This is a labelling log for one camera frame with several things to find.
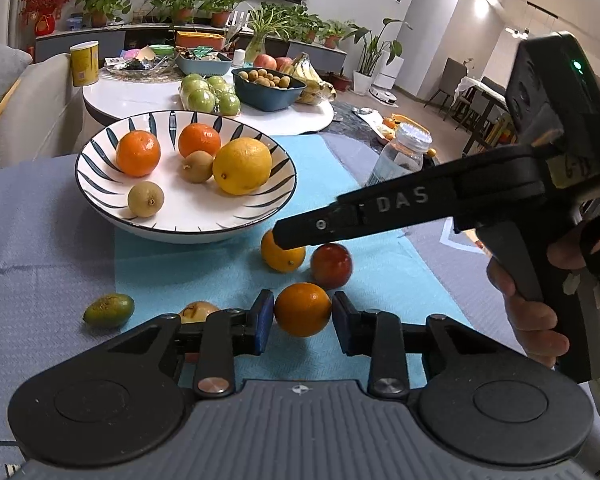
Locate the person's right hand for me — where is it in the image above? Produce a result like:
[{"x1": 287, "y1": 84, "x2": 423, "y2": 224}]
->
[{"x1": 486, "y1": 234, "x2": 589, "y2": 369}]

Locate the brown kiwi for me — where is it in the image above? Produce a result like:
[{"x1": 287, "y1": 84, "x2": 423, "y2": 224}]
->
[
  {"x1": 181, "y1": 150, "x2": 215, "y2": 184},
  {"x1": 127, "y1": 181, "x2": 165, "y2": 218}
]

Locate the grey sofa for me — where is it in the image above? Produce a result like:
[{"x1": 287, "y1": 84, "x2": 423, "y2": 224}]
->
[{"x1": 0, "y1": 35, "x2": 86, "y2": 175}]

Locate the grey cushion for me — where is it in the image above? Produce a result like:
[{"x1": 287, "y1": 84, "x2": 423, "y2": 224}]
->
[{"x1": 0, "y1": 37, "x2": 34, "y2": 121}]

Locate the glass tray of snacks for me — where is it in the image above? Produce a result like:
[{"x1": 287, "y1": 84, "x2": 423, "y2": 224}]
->
[{"x1": 104, "y1": 54, "x2": 179, "y2": 79}]

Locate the white round coffee table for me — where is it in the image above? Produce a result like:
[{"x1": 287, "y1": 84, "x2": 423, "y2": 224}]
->
[{"x1": 82, "y1": 66, "x2": 335, "y2": 137}]

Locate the tall plant in white pot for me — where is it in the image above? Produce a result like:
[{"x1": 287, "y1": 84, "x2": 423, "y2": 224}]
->
[{"x1": 345, "y1": 17, "x2": 414, "y2": 95}]

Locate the row of potted green plants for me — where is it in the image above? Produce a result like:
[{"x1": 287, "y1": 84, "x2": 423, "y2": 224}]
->
[{"x1": 75, "y1": 0, "x2": 361, "y2": 52}]

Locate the brown kiwi front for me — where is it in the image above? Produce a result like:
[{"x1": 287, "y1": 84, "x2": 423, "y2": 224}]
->
[{"x1": 127, "y1": 181, "x2": 165, "y2": 218}]

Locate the grey dining chair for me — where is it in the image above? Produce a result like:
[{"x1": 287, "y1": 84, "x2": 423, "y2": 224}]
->
[{"x1": 425, "y1": 57, "x2": 469, "y2": 122}]

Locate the dark blue oval bowl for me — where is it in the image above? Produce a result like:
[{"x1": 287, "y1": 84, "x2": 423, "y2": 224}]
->
[{"x1": 231, "y1": 67, "x2": 307, "y2": 112}]

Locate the orange plastic basket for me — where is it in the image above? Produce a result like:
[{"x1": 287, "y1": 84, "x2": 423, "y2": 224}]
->
[{"x1": 387, "y1": 114, "x2": 422, "y2": 134}]

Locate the grey television cabinet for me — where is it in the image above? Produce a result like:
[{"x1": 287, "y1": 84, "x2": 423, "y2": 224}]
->
[{"x1": 34, "y1": 22, "x2": 348, "y2": 78}]

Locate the dark marble round table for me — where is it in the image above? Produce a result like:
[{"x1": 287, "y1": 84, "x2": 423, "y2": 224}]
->
[{"x1": 320, "y1": 101, "x2": 441, "y2": 163}]

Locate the glass vase with spider plant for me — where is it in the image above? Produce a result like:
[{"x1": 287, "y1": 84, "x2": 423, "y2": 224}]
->
[{"x1": 242, "y1": 5, "x2": 302, "y2": 66}]

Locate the large yellow lemon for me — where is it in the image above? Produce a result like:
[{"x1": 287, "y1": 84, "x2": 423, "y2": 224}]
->
[{"x1": 212, "y1": 137, "x2": 273, "y2": 196}]

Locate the red flower arrangement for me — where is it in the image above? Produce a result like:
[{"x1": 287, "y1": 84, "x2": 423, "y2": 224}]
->
[{"x1": 19, "y1": 0, "x2": 88, "y2": 37}]

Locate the robot vacuum cleaner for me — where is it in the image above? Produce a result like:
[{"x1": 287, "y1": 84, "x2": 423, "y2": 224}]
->
[{"x1": 370, "y1": 55, "x2": 407, "y2": 107}]

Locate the yellow canister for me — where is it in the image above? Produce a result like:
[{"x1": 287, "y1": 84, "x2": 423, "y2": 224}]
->
[{"x1": 70, "y1": 41, "x2": 101, "y2": 87}]

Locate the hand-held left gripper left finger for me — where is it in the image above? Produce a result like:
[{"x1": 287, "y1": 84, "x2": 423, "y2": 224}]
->
[{"x1": 99, "y1": 289, "x2": 275, "y2": 400}]

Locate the pile of longans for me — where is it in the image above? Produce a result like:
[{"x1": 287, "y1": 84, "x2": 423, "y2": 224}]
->
[{"x1": 241, "y1": 69, "x2": 302, "y2": 90}]

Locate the orange box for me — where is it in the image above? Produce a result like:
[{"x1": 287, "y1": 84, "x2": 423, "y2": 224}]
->
[{"x1": 175, "y1": 31, "x2": 226, "y2": 51}]

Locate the dining table with cover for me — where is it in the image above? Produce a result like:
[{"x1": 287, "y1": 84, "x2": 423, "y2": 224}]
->
[{"x1": 455, "y1": 74, "x2": 512, "y2": 157}]

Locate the small orange citrus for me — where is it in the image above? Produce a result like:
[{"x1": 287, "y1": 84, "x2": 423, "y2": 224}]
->
[
  {"x1": 274, "y1": 282, "x2": 332, "y2": 338},
  {"x1": 260, "y1": 230, "x2": 307, "y2": 274}
]

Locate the tray of green apples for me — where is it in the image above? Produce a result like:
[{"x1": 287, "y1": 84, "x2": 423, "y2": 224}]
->
[{"x1": 179, "y1": 74, "x2": 242, "y2": 115}]

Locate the clear bottle with white cap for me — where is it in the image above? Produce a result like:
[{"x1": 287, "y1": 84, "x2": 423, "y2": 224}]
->
[{"x1": 364, "y1": 122, "x2": 433, "y2": 192}]

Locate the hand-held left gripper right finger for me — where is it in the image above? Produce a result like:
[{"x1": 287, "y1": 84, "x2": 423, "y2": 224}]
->
[{"x1": 331, "y1": 291, "x2": 506, "y2": 401}]

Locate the white bowl with dark stripes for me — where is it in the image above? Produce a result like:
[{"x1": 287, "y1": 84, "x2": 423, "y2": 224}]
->
[{"x1": 75, "y1": 110, "x2": 297, "y2": 244}]

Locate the bunch of bananas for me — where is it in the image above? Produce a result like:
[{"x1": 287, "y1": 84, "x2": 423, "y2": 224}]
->
[{"x1": 285, "y1": 52, "x2": 337, "y2": 106}]

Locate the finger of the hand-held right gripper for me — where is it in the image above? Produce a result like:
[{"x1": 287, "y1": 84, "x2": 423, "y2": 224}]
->
[{"x1": 272, "y1": 187, "x2": 376, "y2": 251}]

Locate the blue basket of snacks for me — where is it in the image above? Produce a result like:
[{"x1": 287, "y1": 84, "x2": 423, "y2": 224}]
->
[{"x1": 175, "y1": 50, "x2": 233, "y2": 77}]

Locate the orange mandarin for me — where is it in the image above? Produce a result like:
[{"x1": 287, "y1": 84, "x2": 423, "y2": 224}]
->
[
  {"x1": 115, "y1": 130, "x2": 161, "y2": 178},
  {"x1": 178, "y1": 123, "x2": 222, "y2": 159}
]

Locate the small red apple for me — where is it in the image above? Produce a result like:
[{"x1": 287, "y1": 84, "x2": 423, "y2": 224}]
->
[
  {"x1": 179, "y1": 301, "x2": 221, "y2": 325},
  {"x1": 310, "y1": 243, "x2": 354, "y2": 290}
]

